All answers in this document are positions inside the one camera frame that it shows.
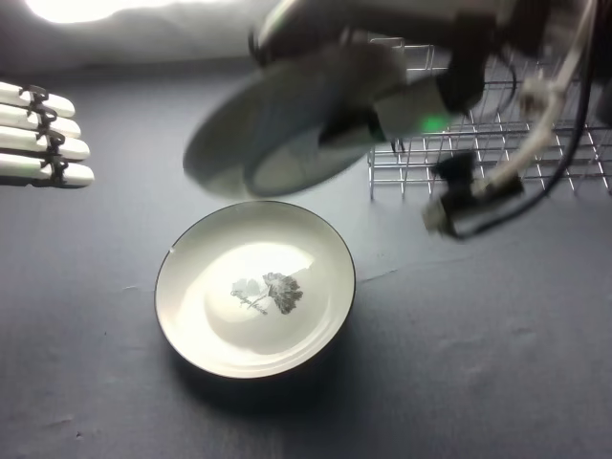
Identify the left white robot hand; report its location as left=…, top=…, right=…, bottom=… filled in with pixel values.
left=0, top=80, right=96, bottom=190

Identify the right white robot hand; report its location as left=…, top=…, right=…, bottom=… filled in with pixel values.
left=249, top=0, right=503, bottom=144

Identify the white plate ginkgo leaf print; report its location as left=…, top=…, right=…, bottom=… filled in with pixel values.
left=182, top=45, right=407, bottom=198

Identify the white plate maple leaf print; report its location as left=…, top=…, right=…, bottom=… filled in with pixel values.
left=153, top=199, right=358, bottom=396

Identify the grey table cloth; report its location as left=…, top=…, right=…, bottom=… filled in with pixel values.
left=0, top=47, right=612, bottom=459

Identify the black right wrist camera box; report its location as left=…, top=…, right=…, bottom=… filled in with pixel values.
left=437, top=45, right=487, bottom=116

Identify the dangling cable connector block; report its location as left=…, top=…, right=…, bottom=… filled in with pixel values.
left=423, top=152, right=525, bottom=238

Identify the silver wire dish rack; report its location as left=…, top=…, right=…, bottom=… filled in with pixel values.
left=367, top=37, right=612, bottom=200

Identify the white right arm cable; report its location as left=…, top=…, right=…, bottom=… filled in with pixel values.
left=487, top=0, right=603, bottom=187

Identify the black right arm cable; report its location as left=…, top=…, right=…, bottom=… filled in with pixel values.
left=448, top=0, right=599, bottom=240

